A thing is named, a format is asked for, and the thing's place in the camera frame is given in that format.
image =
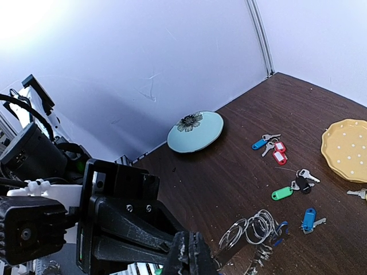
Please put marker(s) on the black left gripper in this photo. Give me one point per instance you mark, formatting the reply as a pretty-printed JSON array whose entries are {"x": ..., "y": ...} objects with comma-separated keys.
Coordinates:
[{"x": 120, "y": 217}]

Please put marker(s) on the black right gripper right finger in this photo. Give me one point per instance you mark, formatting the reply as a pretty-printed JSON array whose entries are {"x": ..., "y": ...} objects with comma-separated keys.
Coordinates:
[{"x": 200, "y": 257}]

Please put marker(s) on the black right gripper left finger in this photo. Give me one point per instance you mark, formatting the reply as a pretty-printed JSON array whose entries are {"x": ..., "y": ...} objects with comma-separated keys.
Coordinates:
[{"x": 178, "y": 261}]

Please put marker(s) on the key with green tag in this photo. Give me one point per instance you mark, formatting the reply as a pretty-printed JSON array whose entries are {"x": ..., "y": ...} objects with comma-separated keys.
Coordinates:
[{"x": 282, "y": 193}]

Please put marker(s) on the key with red tag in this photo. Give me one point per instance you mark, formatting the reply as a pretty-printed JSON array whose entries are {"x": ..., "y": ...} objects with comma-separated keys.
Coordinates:
[{"x": 278, "y": 150}]

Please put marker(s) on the key with blue tag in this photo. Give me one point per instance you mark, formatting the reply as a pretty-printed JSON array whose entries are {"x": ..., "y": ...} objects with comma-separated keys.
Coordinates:
[{"x": 263, "y": 141}]

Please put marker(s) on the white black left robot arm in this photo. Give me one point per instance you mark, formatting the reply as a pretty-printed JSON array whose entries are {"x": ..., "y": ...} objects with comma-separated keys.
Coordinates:
[{"x": 40, "y": 150}]

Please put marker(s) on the key with light-blue tag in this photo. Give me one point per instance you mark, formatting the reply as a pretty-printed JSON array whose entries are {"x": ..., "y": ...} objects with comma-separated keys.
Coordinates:
[{"x": 309, "y": 221}]

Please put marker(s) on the light blue plate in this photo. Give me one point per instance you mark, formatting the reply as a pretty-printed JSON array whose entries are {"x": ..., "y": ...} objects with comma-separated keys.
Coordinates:
[{"x": 195, "y": 132}]

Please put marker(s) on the key with black tag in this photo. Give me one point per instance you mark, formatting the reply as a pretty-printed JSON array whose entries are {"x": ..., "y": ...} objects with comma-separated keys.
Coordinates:
[{"x": 304, "y": 181}]

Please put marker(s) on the key with yellow tag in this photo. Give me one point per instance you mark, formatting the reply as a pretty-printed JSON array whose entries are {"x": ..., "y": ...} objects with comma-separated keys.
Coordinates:
[{"x": 360, "y": 193}]

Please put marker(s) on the yellow dotted plate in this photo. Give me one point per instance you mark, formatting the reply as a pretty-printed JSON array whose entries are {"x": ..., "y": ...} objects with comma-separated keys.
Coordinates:
[{"x": 344, "y": 149}]

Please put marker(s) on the left aluminium corner post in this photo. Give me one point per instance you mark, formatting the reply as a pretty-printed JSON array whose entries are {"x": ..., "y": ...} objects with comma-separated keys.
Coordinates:
[{"x": 261, "y": 36}]

